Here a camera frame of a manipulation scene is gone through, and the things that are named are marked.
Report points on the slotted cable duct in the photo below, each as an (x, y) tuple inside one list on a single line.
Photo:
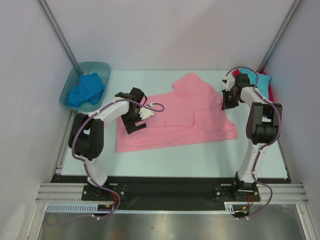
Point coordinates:
[(84, 208), (238, 208)]

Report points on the blue crumpled t shirt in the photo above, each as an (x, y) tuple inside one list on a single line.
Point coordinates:
[(88, 90)]

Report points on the front aluminium rail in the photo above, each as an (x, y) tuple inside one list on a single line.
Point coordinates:
[(74, 192)]

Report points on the aluminium corner post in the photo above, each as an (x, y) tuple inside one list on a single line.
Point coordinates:
[(47, 12), (292, 11)]

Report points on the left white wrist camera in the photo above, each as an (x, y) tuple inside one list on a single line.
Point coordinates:
[(145, 113)]

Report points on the red folded t shirt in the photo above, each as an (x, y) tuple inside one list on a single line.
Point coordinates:
[(271, 97)]

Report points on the right aluminium corner post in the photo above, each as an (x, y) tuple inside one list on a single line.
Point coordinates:
[(292, 11)]

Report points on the teal plastic bin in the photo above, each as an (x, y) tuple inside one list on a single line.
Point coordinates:
[(88, 67)]

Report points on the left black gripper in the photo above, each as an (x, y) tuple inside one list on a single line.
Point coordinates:
[(130, 126)]

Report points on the right slotted cable duct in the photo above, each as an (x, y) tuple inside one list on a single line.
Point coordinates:
[(238, 208)]

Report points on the left slotted cable duct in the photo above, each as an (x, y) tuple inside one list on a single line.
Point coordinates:
[(84, 208)]

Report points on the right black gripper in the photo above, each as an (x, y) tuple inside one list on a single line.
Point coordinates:
[(229, 99)]

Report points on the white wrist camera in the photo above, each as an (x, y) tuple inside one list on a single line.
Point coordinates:
[(145, 113), (229, 83)]

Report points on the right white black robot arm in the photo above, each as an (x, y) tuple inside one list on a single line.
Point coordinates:
[(262, 129)]

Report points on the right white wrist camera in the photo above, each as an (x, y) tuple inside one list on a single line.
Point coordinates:
[(229, 83)]

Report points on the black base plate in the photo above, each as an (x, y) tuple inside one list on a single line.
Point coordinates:
[(158, 193)]

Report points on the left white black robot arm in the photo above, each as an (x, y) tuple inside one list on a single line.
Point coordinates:
[(86, 138)]

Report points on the teal folded t shirt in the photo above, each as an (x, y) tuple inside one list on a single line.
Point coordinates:
[(263, 81)]

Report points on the pink t shirt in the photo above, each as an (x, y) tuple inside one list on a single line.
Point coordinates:
[(192, 114)]

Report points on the left aluminium corner post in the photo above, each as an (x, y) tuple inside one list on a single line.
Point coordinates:
[(47, 12)]

